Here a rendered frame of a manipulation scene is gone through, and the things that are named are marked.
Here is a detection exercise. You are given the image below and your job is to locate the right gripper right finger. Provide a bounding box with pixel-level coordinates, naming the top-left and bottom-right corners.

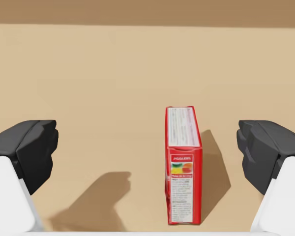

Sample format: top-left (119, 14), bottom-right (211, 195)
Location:
top-left (236, 119), bottom-right (295, 233)

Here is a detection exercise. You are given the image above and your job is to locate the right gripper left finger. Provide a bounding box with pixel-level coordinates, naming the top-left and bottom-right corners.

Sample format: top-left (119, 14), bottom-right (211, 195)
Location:
top-left (0, 119), bottom-right (59, 233)

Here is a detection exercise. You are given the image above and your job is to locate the red and white carton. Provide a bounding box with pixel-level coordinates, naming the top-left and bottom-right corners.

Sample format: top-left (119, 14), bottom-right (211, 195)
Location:
top-left (164, 106), bottom-right (203, 226)

